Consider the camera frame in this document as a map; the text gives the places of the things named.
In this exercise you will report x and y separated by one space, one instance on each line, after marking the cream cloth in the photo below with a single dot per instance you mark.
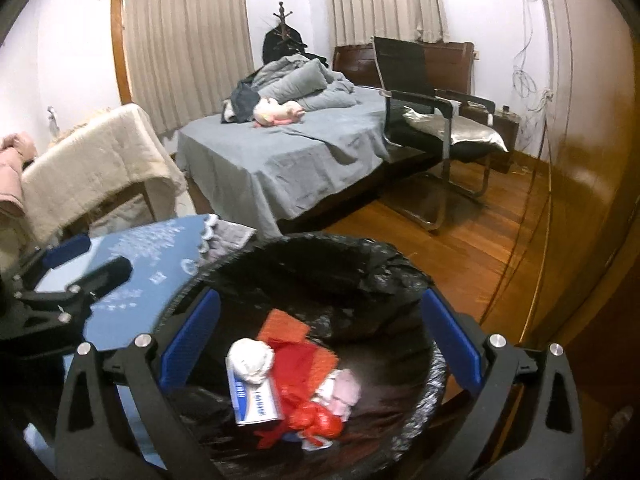
10 240

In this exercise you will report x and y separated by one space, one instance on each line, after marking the dark wooden nightstand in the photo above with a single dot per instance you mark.
505 130

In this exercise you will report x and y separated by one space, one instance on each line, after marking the bed with grey sheet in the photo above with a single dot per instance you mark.
280 160

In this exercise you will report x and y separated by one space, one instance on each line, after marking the orange mesh cloth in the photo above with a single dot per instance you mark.
282 327

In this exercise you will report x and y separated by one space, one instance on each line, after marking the dark grey jacket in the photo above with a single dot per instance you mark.
245 102

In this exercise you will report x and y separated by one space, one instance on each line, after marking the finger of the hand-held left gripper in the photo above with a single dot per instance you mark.
107 275
65 251

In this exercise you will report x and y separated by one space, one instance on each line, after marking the dark wooden headboard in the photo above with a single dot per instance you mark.
355 60

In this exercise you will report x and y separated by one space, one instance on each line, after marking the red plastic bag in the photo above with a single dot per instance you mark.
315 420

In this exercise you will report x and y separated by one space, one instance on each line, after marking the pink padded jacket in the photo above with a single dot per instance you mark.
12 175

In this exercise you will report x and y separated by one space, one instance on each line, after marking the narrow beige curtain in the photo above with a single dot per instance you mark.
385 0

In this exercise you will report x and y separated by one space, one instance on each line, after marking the silver cushion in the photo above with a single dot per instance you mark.
465 132

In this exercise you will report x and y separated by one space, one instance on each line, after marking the grey checked cloth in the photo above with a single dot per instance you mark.
232 237

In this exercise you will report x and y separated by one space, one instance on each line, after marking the brown wooden wardrobe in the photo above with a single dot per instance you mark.
590 160

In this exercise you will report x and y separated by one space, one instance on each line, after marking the grey quilt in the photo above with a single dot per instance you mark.
340 92

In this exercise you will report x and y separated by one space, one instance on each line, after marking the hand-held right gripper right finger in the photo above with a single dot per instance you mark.
452 345

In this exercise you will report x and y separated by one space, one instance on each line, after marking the black cantilever chair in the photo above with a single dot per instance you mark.
400 65

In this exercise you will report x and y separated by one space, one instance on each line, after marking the dark wooden coat rack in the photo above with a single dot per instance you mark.
281 15

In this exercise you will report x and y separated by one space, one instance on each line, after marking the black lined trash bin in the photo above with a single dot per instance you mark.
325 280

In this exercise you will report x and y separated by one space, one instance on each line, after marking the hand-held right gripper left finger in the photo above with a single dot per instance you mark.
190 345

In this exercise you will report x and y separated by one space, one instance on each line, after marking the white plastic bag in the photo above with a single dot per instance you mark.
250 360

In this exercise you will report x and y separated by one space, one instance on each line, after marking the pink plush toy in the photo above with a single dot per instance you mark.
272 112

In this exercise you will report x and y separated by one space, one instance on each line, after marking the wide beige curtain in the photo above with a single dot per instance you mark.
185 45

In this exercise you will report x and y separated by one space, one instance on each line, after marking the grey pillow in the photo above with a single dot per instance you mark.
295 82

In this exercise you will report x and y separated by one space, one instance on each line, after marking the wooden window frame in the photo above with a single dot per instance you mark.
120 45

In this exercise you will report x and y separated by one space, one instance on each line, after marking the blue and white box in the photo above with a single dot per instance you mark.
255 405

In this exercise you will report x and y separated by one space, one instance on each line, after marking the red cloth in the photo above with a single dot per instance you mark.
295 365

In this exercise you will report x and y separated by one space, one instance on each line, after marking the beige blanket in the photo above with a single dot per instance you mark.
90 160

